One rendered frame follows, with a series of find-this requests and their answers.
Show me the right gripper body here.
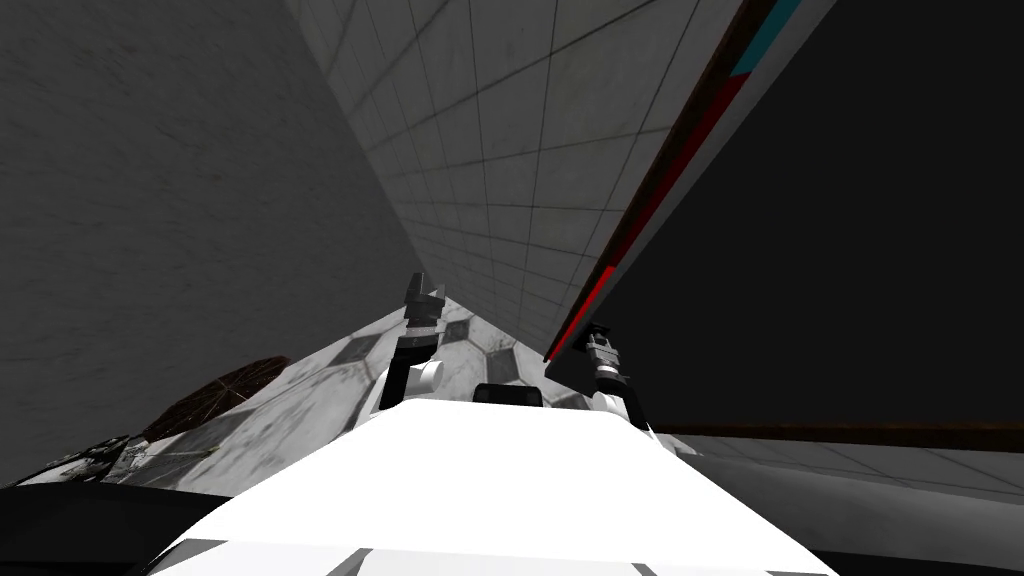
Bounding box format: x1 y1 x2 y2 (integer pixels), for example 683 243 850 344
582 322 624 371

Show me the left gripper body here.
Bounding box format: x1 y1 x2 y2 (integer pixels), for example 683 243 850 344
402 291 447 331

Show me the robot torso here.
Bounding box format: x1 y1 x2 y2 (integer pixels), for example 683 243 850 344
147 383 839 576

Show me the red and teal framed picture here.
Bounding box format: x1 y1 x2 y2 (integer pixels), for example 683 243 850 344
543 0 838 366

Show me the dark brown round rug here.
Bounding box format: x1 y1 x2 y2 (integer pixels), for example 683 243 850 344
142 355 292 444

